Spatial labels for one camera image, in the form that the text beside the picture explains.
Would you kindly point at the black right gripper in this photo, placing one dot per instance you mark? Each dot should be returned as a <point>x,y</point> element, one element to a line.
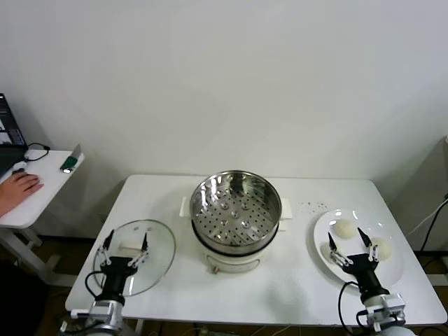
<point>364,271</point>

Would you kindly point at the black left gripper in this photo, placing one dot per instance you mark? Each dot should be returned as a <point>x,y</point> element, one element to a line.
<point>117,267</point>

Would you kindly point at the round glass pot lid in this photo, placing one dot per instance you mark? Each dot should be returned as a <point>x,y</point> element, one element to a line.
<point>157,245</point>

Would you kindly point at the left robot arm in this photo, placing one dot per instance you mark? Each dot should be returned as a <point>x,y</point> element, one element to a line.
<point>106,311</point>

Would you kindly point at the person's forearm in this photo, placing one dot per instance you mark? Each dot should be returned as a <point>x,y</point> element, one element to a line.
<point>4,201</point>

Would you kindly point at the perforated steel steamer basket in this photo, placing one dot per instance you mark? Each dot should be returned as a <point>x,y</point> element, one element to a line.
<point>210,196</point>

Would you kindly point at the person's hand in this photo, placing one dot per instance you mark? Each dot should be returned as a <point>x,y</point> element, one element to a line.
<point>24,183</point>

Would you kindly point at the white oval plate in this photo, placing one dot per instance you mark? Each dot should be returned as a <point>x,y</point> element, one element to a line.
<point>350,215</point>

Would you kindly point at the small white desk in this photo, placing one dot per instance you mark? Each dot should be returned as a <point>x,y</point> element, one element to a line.
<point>52,182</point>

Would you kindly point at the green and silver tool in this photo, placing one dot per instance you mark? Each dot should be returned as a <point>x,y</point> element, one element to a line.
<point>71,161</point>

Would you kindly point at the white electric cooking pot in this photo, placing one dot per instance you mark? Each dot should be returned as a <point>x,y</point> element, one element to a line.
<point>231,262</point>

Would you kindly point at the grey partition panel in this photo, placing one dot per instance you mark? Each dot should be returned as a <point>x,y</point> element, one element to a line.
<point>437,175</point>

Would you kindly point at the small white dongle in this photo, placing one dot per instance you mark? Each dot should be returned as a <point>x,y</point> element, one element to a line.
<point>20,166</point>

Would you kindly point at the black laptop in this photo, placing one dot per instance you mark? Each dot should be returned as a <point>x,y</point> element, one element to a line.
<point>10,129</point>

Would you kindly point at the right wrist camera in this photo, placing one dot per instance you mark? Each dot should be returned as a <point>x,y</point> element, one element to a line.
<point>392,309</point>

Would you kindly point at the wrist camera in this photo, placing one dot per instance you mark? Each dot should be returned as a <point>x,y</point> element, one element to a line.
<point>80,312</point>
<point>392,309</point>

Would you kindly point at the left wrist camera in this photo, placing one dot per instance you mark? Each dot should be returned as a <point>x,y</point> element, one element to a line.
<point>80,312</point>

